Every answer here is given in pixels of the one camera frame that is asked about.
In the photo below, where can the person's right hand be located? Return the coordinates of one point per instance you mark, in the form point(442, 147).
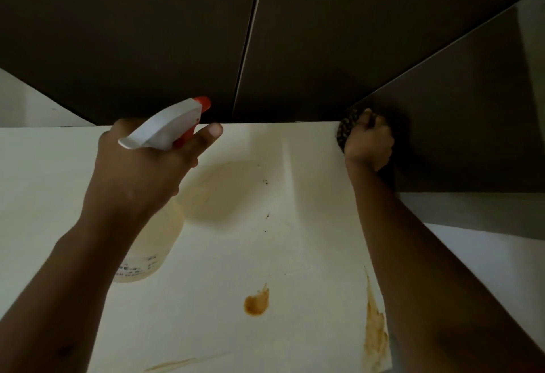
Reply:
point(367, 145)

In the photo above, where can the person's left hand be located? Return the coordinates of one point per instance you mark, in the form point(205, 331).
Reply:
point(132, 172)

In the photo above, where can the person's right fingers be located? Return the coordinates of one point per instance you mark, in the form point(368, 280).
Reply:
point(374, 128)

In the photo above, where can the dark scrubbing pad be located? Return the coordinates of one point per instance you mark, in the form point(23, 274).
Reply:
point(345, 130)

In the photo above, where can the white spray bottle red nozzle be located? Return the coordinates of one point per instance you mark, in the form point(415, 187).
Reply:
point(157, 215)

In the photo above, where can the person's right forearm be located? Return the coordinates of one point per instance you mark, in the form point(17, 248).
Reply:
point(430, 283)

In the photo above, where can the person's left forearm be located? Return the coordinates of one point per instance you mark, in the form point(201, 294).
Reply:
point(55, 292)

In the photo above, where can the dark brown cabinet door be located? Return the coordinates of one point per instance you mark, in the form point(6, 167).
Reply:
point(127, 36)
point(340, 45)

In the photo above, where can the dark brown cabinet side panel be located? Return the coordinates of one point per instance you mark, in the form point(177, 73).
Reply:
point(464, 109)

